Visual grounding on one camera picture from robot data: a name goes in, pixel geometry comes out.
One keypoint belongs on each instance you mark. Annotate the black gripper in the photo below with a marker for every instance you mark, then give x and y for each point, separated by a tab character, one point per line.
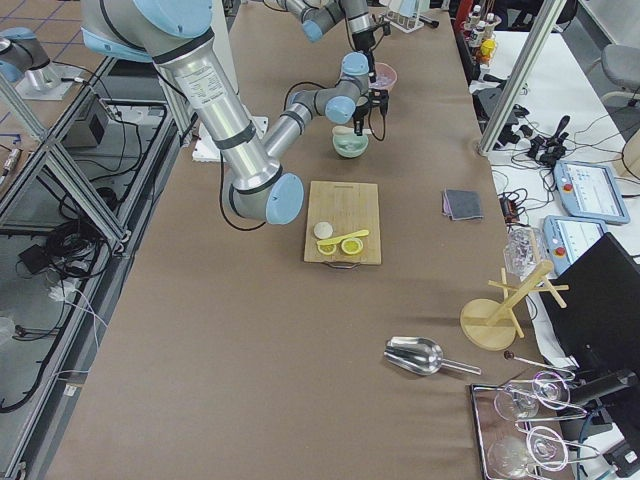
361	112
366	43

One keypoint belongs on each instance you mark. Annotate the white ceramic spoon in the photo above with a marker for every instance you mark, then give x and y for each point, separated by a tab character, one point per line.
343	130

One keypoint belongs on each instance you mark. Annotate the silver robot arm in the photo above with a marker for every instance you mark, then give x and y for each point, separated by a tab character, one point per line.
178	36
364	29

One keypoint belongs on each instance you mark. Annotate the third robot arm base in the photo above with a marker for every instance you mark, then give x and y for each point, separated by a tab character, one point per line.
25	62

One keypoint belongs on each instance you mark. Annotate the mint green bowl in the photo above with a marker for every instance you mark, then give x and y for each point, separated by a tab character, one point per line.
350	145

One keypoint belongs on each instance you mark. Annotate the pink bowl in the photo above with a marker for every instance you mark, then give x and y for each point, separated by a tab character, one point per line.
383	67

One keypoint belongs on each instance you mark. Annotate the pile of clear ice cubes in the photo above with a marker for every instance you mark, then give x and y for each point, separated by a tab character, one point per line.
384	80

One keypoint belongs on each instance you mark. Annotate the clear plastic ice container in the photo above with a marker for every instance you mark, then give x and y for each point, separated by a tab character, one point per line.
524	250

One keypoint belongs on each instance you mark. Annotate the metal ice scoop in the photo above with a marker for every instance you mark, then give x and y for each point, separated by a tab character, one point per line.
422	356

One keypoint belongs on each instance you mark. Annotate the white test tube rack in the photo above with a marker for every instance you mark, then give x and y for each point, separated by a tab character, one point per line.
407	16

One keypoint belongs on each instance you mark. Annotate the bamboo cutting board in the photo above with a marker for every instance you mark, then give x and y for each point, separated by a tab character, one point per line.
348	207

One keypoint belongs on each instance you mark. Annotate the bottle rack with bottles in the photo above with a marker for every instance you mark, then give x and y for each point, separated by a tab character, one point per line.
478	31

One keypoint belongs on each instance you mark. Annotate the white lemon half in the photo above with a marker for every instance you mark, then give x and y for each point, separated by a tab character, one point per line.
323	230

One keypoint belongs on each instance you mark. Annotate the yellow plastic knife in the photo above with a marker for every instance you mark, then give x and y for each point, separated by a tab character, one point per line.
339	239

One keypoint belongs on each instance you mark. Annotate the lower lemon slice stack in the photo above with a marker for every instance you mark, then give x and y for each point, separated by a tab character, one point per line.
352	246

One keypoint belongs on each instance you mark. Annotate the grey folded cloth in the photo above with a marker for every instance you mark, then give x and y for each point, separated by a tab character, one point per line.
461	204

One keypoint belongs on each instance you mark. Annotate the upper lemon slice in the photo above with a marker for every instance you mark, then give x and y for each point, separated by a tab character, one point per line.
327	250

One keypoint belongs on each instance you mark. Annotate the lower teach pendant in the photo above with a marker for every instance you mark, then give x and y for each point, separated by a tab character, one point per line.
567	238

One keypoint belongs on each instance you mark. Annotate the teach pendant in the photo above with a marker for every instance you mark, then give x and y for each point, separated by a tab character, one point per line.
567	238
589	190

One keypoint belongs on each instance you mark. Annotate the wooden mug tree stand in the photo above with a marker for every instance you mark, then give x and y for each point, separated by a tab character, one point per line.
493	325

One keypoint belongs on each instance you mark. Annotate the upper teach pendant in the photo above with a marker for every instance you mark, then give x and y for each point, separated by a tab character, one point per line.
589	190

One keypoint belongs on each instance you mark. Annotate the grey office chair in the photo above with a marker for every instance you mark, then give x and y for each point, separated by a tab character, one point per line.
620	65

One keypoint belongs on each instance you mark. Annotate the metal stirring stick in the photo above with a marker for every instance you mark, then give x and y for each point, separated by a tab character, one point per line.
509	355

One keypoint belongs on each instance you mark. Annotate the black monitor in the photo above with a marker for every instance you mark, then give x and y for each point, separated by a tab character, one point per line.
599	326

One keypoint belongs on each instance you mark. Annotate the upper wine glass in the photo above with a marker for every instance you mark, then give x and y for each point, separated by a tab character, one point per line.
521	399

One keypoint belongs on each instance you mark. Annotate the wine glass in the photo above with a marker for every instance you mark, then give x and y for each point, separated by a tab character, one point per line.
532	456
521	399

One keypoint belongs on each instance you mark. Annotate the metal glass rack tray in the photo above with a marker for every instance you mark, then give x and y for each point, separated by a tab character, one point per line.
490	427

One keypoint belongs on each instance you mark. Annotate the lower wine glass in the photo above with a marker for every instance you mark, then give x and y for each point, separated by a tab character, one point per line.
532	456

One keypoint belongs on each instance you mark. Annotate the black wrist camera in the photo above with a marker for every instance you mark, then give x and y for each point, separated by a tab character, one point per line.
379	99

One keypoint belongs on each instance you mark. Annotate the aluminium frame post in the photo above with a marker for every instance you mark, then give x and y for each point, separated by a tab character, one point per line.
535	41

